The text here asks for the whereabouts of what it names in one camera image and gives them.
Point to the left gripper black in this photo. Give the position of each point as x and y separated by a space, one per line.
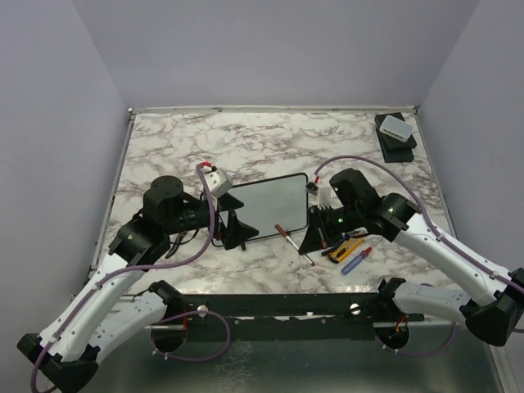
235 232

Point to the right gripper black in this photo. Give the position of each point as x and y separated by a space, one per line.
318 237

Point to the white whiteboard marker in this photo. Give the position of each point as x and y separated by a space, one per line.
288 238

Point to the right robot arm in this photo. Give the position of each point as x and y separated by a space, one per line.
489 298

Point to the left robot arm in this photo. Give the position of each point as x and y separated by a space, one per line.
69 351

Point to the small black-framed whiteboard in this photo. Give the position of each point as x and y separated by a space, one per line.
281 200

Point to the yellow utility knife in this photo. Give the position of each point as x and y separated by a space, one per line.
338 256

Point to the blue red screwdriver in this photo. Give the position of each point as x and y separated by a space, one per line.
356 261

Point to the black flat box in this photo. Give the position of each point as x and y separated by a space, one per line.
394 151

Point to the white small box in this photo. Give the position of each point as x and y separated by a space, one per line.
396 128

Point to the blue handled pliers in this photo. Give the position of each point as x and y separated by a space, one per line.
347 237

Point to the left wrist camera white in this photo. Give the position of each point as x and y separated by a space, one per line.
218 182

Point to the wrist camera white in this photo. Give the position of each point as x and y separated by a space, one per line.
218 182
321 193

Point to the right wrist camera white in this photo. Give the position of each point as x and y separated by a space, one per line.
321 193

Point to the black wire stripper pliers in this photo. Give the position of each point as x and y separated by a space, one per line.
181 239

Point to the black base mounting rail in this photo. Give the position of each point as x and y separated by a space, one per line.
208 318

